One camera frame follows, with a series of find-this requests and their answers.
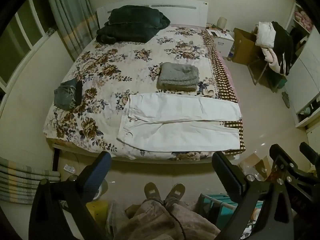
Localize brown checkered blanket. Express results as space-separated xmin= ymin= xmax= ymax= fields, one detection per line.
xmin=202 ymin=34 xmax=247 ymax=155

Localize yellow packet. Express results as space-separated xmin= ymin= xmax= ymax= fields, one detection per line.
xmin=86 ymin=200 xmax=108 ymax=221

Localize flat cardboard piece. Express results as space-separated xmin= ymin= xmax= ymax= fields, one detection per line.
xmin=237 ymin=152 xmax=273 ymax=181

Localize dark green blanket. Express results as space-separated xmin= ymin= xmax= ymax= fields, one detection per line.
xmin=96 ymin=5 xmax=171 ymax=43

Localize white nightstand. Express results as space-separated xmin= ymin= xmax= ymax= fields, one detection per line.
xmin=206 ymin=28 xmax=235 ymax=58

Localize white headboard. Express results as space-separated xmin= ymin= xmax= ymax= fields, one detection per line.
xmin=96 ymin=0 xmax=208 ymax=30

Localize folded frayed denim jeans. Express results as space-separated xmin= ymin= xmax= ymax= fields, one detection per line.
xmin=54 ymin=78 xmax=83 ymax=110

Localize bed with floral sheet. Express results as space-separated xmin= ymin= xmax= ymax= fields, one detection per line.
xmin=42 ymin=22 xmax=247 ymax=170

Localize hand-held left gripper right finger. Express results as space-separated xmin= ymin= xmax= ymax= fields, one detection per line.
xmin=212 ymin=151 xmax=294 ymax=240

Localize pink garment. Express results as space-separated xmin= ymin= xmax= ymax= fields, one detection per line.
xmin=261 ymin=47 xmax=286 ymax=74

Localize white pants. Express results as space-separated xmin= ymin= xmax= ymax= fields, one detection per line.
xmin=117 ymin=92 xmax=243 ymax=153

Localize pink folded bedding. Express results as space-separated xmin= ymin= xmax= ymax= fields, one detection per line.
xmin=294 ymin=10 xmax=314 ymax=31

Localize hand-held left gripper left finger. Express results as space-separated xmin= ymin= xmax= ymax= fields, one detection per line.
xmin=29 ymin=151 xmax=112 ymax=240

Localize white jacket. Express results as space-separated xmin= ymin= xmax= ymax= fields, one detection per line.
xmin=255 ymin=21 xmax=277 ymax=48

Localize white wardrobe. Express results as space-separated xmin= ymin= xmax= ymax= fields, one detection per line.
xmin=285 ymin=1 xmax=320 ymax=128

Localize grey folded fleece garment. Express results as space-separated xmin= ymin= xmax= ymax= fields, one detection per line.
xmin=156 ymin=62 xmax=200 ymax=92

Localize window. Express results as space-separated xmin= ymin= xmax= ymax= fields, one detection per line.
xmin=0 ymin=0 xmax=55 ymax=98

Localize metal frame chair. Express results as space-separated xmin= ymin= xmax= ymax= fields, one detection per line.
xmin=249 ymin=47 xmax=288 ymax=91

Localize green striped curtain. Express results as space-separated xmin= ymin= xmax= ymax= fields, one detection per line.
xmin=0 ymin=156 xmax=62 ymax=205
xmin=46 ymin=0 xmax=100 ymax=62

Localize cardboard box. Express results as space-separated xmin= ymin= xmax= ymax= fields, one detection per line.
xmin=229 ymin=27 xmax=262 ymax=65

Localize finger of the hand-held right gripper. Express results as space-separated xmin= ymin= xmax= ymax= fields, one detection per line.
xmin=269 ymin=143 xmax=320 ymax=205
xmin=299 ymin=142 xmax=320 ymax=167

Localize green box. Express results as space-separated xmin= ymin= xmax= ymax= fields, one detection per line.
xmin=275 ymin=75 xmax=288 ymax=89

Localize black jacket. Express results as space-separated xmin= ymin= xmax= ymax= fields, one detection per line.
xmin=271 ymin=21 xmax=295 ymax=76

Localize teal plastic basket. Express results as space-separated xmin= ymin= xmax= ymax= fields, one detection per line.
xmin=199 ymin=192 xmax=263 ymax=232

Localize brown fleece robe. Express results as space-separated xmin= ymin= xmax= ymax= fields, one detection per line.
xmin=106 ymin=199 xmax=221 ymax=240

